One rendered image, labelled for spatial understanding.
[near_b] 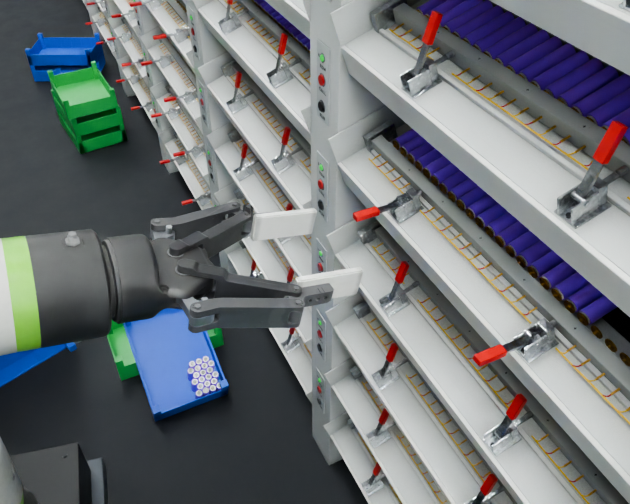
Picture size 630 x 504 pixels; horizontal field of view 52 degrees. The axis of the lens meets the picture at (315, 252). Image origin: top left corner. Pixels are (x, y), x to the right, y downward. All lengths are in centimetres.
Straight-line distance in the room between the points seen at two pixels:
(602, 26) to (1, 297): 49
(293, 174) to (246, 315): 76
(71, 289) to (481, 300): 47
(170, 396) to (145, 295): 125
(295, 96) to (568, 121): 60
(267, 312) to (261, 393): 124
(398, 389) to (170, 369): 83
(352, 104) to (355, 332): 46
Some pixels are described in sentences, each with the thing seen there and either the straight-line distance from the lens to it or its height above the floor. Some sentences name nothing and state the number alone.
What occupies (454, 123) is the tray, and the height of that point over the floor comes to 108.
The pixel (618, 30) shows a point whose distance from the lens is 54.
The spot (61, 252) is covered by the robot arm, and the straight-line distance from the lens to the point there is 53.
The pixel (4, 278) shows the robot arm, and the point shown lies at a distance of 52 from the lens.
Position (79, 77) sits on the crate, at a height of 18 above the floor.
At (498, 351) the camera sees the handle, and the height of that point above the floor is 92.
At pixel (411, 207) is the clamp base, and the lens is 88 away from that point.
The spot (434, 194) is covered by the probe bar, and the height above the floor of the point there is 93.
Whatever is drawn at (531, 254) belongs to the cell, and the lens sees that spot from 80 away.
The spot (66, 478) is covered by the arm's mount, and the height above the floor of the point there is 38.
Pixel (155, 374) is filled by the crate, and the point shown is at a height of 5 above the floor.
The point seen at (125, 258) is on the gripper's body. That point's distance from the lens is 54.
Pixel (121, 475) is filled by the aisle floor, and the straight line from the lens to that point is 171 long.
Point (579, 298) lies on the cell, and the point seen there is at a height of 94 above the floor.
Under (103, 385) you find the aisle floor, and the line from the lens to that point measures 188.
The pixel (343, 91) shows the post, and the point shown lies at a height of 100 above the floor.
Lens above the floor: 144
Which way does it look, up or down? 41 degrees down
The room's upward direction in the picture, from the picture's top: straight up
